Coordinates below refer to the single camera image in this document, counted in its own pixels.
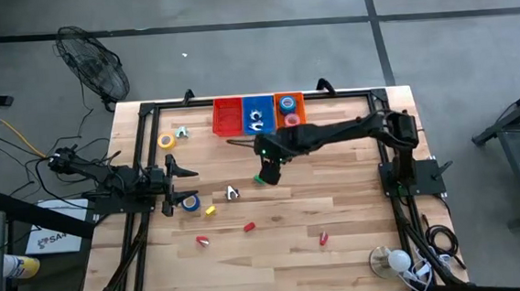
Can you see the red plastic basket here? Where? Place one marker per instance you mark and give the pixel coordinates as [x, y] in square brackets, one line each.
[227, 120]

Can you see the black floor fan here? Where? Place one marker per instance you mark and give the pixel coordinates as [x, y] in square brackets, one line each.
[94, 65]

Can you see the yellow tape roll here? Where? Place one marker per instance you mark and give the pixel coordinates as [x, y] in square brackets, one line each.
[160, 142]

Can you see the blue box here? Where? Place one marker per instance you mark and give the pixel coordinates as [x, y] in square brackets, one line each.
[191, 210]

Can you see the white printed box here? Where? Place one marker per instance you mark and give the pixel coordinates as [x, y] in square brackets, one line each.
[55, 242]

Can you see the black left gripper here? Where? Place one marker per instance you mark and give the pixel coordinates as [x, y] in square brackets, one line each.
[157, 180]

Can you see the white globe lamp metal base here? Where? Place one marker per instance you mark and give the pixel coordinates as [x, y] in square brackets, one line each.
[399, 260]

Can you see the green mini stapler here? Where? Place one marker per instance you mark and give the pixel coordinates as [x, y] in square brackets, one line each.
[258, 179]

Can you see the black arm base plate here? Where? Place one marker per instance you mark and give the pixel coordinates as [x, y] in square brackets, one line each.
[108, 205]
[427, 175]

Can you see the black diagonal beam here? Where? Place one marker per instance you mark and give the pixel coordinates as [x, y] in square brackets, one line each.
[40, 213]

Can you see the pink tape roll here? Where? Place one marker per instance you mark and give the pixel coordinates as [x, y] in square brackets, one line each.
[286, 120]

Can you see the red mini stapler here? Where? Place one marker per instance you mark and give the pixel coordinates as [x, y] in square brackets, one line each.
[201, 239]
[323, 238]
[249, 227]

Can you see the light blue tape roll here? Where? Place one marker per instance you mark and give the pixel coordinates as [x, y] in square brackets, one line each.
[281, 106]

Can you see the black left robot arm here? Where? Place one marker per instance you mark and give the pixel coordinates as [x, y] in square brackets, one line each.
[106, 174]

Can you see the orange plastic basket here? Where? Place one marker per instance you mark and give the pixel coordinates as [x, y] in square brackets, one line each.
[300, 97]

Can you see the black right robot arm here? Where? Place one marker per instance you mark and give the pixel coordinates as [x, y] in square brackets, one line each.
[332, 133]

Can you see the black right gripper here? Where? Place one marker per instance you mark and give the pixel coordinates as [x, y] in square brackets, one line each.
[271, 172]

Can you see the blue plastic basket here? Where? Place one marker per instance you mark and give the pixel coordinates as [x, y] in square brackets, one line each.
[266, 104]

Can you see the yellow mini stapler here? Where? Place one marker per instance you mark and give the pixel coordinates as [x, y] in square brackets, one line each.
[210, 210]

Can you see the grey stapler remover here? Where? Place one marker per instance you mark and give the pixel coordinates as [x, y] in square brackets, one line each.
[182, 133]

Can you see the yellow white spray can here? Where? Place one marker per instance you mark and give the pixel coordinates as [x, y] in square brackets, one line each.
[23, 266]

